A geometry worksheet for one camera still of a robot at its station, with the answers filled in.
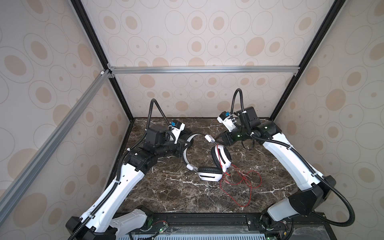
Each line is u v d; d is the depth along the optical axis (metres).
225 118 0.64
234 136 0.64
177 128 0.58
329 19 0.71
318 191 0.40
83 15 0.70
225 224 0.75
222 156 0.55
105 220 0.37
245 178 0.89
